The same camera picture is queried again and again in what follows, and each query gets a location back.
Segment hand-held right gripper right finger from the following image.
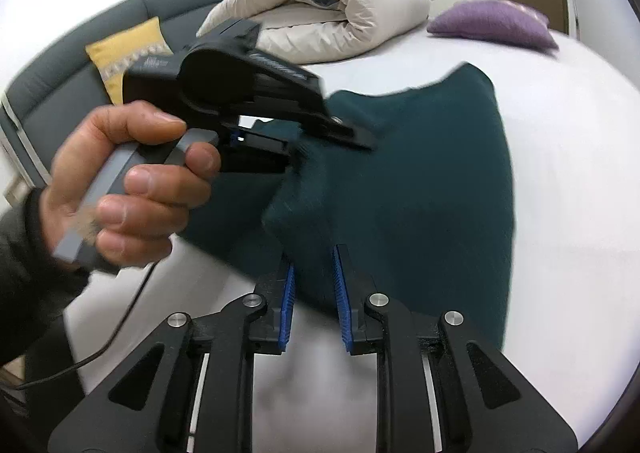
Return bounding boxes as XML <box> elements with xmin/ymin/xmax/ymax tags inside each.
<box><xmin>332</xmin><ymin>243</ymin><xmax>579</xmax><ymax>453</ymax></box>

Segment dark green sweater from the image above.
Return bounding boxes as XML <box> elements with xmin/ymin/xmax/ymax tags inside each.
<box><xmin>177</xmin><ymin>62</ymin><xmax>517</xmax><ymax>350</ymax></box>

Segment person's left hand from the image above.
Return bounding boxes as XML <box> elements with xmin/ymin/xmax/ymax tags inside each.
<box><xmin>40</xmin><ymin>100</ymin><xmax>223</xmax><ymax>269</ymax></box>

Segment person's left forearm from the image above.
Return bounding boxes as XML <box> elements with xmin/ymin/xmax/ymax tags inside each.
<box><xmin>0</xmin><ymin>187</ymin><xmax>93</xmax><ymax>436</ymax></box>

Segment yellow cushion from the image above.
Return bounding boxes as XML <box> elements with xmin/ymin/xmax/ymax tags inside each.
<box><xmin>85</xmin><ymin>16</ymin><xmax>174</xmax><ymax>105</ymax></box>

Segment grey padded headboard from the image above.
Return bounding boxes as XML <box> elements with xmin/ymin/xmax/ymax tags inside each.
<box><xmin>0</xmin><ymin>0</ymin><xmax>253</xmax><ymax>190</ymax></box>

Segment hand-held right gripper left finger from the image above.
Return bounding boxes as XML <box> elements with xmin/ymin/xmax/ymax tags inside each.
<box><xmin>47</xmin><ymin>253</ymin><xmax>297</xmax><ymax>453</ymax></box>

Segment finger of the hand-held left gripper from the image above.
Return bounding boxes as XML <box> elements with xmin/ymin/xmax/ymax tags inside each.
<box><xmin>299</xmin><ymin>106</ymin><xmax>377</xmax><ymax>152</ymax></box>
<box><xmin>219</xmin><ymin>129</ymin><xmax>302</xmax><ymax>175</ymax></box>

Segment purple pillow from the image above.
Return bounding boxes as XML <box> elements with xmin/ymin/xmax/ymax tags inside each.
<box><xmin>426</xmin><ymin>0</ymin><xmax>560</xmax><ymax>52</ymax></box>

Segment black cable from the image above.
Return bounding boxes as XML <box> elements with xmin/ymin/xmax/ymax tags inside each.
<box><xmin>9</xmin><ymin>260</ymin><xmax>158</xmax><ymax>390</ymax></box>

